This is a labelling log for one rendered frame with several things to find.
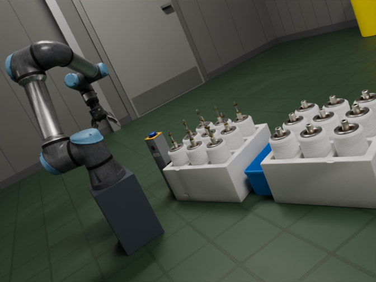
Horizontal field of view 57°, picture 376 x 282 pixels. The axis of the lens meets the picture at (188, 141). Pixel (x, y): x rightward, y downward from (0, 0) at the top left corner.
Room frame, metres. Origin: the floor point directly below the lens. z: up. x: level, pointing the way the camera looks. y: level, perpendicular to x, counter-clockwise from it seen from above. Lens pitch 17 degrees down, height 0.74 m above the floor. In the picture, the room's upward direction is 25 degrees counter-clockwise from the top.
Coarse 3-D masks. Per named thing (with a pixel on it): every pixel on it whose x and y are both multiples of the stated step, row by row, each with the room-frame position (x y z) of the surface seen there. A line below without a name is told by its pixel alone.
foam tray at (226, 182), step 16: (256, 128) 1.58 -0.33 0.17; (256, 144) 1.46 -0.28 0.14; (208, 160) 1.44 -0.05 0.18; (240, 160) 1.36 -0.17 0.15; (176, 176) 1.52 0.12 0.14; (192, 176) 1.44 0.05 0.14; (208, 176) 1.38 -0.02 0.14; (224, 176) 1.31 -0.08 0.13; (240, 176) 1.33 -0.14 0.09; (176, 192) 1.56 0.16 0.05; (192, 192) 1.48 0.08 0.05; (208, 192) 1.41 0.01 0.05; (224, 192) 1.34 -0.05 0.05; (240, 192) 1.31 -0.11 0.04
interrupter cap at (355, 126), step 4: (352, 124) 1.01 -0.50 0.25; (356, 124) 1.00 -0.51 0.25; (336, 128) 1.03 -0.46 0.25; (340, 128) 1.02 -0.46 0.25; (352, 128) 0.98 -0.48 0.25; (356, 128) 0.97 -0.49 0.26; (336, 132) 1.01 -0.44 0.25; (340, 132) 0.99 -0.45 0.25; (344, 132) 0.98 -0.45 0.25; (348, 132) 0.97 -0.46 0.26
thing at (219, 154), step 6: (222, 144) 1.36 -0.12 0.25; (210, 150) 1.37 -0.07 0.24; (216, 150) 1.36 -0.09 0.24; (222, 150) 1.36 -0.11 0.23; (228, 150) 1.38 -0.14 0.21; (210, 156) 1.38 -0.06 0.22; (216, 156) 1.36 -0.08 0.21; (222, 156) 1.35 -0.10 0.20; (228, 156) 1.37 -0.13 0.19; (216, 162) 1.36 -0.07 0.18; (222, 162) 1.36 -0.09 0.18
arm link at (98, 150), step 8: (72, 136) 1.39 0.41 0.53; (80, 136) 1.35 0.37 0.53; (88, 136) 1.35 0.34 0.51; (96, 136) 1.36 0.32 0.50; (72, 144) 1.37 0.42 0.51; (80, 144) 1.34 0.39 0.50; (88, 144) 1.34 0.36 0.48; (96, 144) 1.35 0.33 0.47; (104, 144) 1.38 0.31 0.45; (72, 152) 1.35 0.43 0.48; (80, 152) 1.34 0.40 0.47; (88, 152) 1.34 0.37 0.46; (96, 152) 1.34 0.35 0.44; (104, 152) 1.36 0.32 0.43; (72, 160) 1.35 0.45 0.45; (80, 160) 1.35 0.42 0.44; (88, 160) 1.34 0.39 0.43; (96, 160) 1.34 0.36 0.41; (104, 160) 1.35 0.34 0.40
